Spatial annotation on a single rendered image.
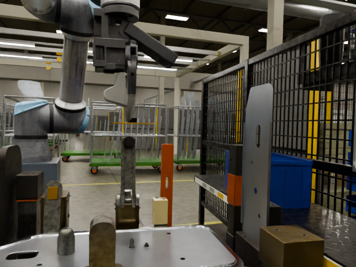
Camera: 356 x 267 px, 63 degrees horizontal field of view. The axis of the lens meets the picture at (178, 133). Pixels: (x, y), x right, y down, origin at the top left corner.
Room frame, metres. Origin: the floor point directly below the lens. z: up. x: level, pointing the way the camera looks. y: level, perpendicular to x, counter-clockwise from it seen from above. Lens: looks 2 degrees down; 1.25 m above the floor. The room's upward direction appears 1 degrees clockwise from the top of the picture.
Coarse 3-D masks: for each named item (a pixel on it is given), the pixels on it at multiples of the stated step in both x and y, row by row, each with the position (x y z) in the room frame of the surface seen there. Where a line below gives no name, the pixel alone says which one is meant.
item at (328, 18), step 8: (328, 16) 0.93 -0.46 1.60; (336, 16) 0.92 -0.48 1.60; (320, 24) 0.96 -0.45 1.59; (336, 32) 0.92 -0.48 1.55; (344, 32) 0.93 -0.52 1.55; (320, 40) 0.95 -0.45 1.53; (336, 40) 0.92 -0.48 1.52; (320, 48) 0.95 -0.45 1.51; (336, 48) 0.92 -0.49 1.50; (328, 56) 0.93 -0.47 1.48; (336, 56) 0.92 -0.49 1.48; (336, 64) 0.92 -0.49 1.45
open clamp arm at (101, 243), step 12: (96, 216) 0.41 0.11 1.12; (108, 216) 0.41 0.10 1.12; (96, 228) 0.40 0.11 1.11; (108, 228) 0.40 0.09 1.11; (96, 240) 0.40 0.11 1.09; (108, 240) 0.40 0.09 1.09; (96, 252) 0.40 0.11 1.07; (108, 252) 0.41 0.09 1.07; (96, 264) 0.41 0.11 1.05; (108, 264) 0.41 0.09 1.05
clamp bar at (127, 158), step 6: (126, 138) 0.71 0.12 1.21; (132, 138) 0.72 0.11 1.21; (126, 144) 0.71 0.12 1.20; (132, 144) 0.71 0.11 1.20; (126, 150) 0.74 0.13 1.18; (132, 150) 0.74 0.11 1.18; (126, 156) 0.74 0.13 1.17; (132, 156) 0.73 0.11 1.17; (126, 162) 0.74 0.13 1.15; (132, 162) 0.73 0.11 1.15; (126, 168) 0.73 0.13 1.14; (132, 168) 0.73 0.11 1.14; (126, 174) 0.73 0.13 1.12; (132, 174) 0.73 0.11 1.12; (126, 180) 0.73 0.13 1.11; (132, 180) 0.72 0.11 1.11; (120, 186) 0.73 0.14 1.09; (126, 186) 0.73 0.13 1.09; (132, 186) 0.72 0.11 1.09; (120, 192) 0.73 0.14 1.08; (132, 192) 0.72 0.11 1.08; (132, 198) 0.72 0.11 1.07; (132, 204) 0.72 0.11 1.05
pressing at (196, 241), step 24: (24, 240) 0.61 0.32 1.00; (48, 240) 0.61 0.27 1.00; (120, 240) 0.62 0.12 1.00; (144, 240) 0.63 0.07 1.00; (168, 240) 0.63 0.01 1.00; (192, 240) 0.63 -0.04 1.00; (216, 240) 0.64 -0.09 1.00; (0, 264) 0.50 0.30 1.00; (24, 264) 0.51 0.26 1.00; (48, 264) 0.51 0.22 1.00; (72, 264) 0.51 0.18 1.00; (144, 264) 0.52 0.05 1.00; (168, 264) 0.52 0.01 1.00; (192, 264) 0.52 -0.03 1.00; (216, 264) 0.52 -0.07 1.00; (240, 264) 0.53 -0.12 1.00
